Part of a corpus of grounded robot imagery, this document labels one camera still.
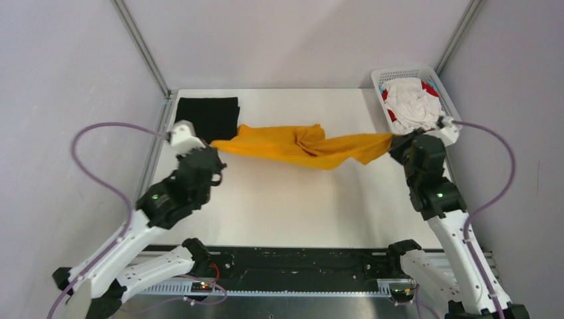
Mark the yellow t shirt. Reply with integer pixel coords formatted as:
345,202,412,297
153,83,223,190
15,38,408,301
211,124,394,170

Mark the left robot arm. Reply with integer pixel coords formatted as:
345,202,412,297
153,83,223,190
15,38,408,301
53,146,226,318

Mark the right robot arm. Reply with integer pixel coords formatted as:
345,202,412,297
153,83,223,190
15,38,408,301
386,127,529,318

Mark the white t shirt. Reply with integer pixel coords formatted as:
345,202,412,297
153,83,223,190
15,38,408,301
381,77,447,136

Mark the folded black t shirt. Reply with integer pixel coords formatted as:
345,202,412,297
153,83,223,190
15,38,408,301
174,97,240,144

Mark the white plastic basket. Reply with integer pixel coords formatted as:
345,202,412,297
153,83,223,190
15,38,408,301
371,66,461,134

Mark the left controller board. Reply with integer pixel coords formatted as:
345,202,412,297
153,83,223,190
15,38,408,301
190,281,213,294

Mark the controller board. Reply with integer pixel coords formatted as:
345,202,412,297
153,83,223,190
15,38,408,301
390,288,415,304
190,281,213,294

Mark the right controller board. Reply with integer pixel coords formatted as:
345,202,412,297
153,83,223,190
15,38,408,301
390,288,415,304

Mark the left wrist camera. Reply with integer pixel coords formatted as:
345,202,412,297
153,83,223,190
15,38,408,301
167,120,206,156

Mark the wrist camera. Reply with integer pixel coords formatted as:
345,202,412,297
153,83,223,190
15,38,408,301
430,116,460,146
167,120,206,156

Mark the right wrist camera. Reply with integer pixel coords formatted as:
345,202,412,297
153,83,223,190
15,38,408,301
430,116,460,146

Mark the aluminium frame rail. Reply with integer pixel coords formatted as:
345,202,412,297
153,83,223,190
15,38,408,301
100,251,503,296

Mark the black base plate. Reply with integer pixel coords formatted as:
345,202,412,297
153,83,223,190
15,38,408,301
145,246,430,293

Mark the left corner aluminium post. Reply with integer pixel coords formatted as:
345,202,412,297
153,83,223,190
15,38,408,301
110,0,171,99

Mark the corner aluminium post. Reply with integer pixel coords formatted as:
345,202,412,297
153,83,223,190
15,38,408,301
110,0,171,99
434,0,486,75

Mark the right corner aluminium post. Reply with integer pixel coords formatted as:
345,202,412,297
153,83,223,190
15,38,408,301
434,0,486,75

